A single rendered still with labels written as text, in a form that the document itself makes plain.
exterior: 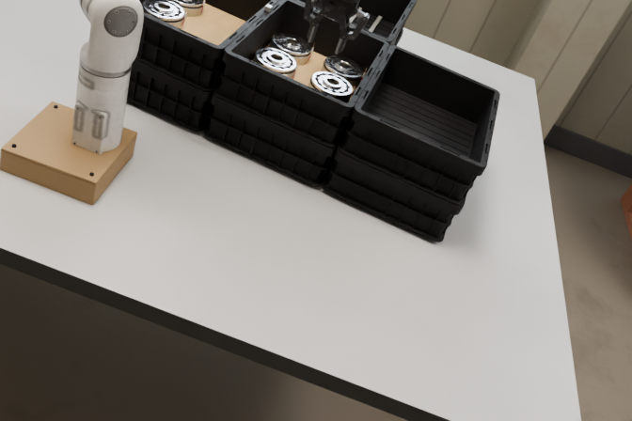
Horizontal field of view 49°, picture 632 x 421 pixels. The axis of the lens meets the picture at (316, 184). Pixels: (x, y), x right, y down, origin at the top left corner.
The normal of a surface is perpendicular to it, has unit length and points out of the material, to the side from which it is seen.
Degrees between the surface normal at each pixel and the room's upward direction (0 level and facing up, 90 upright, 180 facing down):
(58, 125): 2
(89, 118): 91
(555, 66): 90
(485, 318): 0
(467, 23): 90
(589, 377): 0
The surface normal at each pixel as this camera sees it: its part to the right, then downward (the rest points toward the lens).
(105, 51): 0.36, 0.66
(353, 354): 0.30, -0.76
